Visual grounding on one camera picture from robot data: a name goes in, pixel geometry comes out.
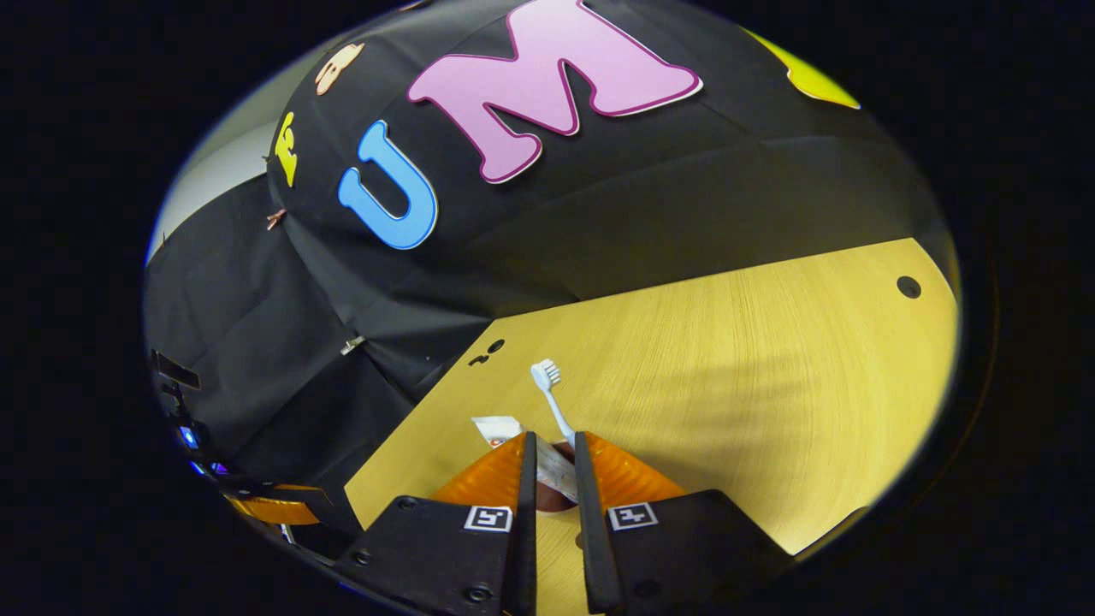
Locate white toothbrush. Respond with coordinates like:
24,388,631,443
530,358,579,452

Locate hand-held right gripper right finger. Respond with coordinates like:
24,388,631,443
571,430,798,616

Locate white toothpaste tube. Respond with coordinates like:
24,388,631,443
471,415,583,507

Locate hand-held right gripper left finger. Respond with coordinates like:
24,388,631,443
332,430,540,616

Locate wooden desktop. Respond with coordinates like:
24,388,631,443
343,237,962,559

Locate beige cup with handle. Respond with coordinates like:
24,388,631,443
532,438,593,613

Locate black backdrop cloth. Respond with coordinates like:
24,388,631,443
144,0,955,536

